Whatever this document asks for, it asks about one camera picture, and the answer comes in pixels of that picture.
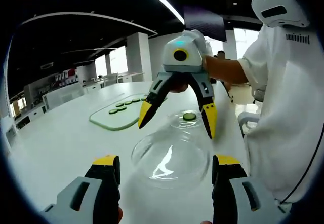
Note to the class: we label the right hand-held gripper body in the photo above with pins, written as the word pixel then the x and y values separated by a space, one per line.
pixel 182 64

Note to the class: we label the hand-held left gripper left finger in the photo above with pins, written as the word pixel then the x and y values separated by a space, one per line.
pixel 103 188

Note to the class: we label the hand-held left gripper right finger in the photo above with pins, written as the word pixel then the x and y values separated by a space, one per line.
pixel 225 188

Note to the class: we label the round green cucumber slice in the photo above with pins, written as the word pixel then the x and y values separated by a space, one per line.
pixel 189 116

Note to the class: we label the clear petri dish base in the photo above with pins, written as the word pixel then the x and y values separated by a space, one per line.
pixel 177 123

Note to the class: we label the cluster of cucumber slices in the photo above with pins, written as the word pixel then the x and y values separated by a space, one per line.
pixel 121 105

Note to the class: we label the clear petri dish lid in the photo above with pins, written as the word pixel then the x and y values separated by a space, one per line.
pixel 172 163

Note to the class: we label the person's right hand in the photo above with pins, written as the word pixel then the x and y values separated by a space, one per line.
pixel 179 86

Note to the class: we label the hanging dark screen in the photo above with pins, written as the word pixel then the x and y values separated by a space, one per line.
pixel 205 23

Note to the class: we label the white armchair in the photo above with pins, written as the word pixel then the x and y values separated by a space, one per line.
pixel 249 121

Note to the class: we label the row of white desks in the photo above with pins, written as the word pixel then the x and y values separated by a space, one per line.
pixel 111 78

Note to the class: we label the glass cutting board green rim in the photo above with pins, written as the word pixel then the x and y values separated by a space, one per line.
pixel 114 121

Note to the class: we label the curved ceiling light strip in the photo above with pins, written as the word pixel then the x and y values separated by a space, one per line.
pixel 162 1

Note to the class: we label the shelves of red white boxes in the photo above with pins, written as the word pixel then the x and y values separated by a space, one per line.
pixel 65 76

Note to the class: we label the ceiling air vent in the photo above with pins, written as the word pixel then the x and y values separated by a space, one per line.
pixel 47 66

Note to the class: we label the white worn device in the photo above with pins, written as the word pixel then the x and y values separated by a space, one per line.
pixel 278 3

